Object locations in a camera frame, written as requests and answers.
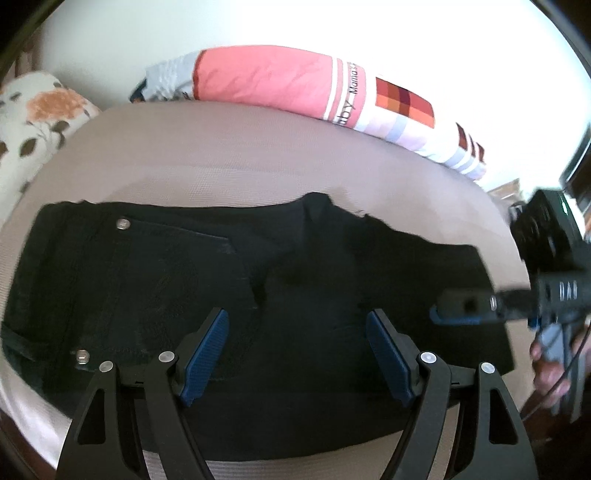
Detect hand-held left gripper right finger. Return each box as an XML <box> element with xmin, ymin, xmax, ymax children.
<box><xmin>365</xmin><ymin>308</ymin><xmax>539</xmax><ymax>480</ymax></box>

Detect pink checkered bolster pillow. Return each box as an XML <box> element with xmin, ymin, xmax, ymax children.
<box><xmin>128</xmin><ymin>45</ymin><xmax>488</xmax><ymax>182</ymax></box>

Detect person's right hand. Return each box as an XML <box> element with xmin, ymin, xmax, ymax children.
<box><xmin>530</xmin><ymin>339</ymin><xmax>573</xmax><ymax>404</ymax></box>

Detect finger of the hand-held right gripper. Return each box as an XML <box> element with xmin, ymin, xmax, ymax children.
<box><xmin>428</xmin><ymin>288</ymin><xmax>539</xmax><ymax>326</ymax></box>

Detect black denim shorts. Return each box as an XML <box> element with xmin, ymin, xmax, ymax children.
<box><xmin>0</xmin><ymin>191</ymin><xmax>515</xmax><ymax>462</ymax></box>

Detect dark window frame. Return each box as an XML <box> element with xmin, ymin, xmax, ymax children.
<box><xmin>558</xmin><ymin>134</ymin><xmax>591</xmax><ymax>213</ymax></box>

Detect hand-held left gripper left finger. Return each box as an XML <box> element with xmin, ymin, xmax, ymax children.
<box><xmin>55</xmin><ymin>308</ymin><xmax>230</xmax><ymax>480</ymax></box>

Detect floral print pillow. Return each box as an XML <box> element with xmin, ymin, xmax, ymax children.
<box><xmin>0</xmin><ymin>71</ymin><xmax>102</xmax><ymax>222</ymax></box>

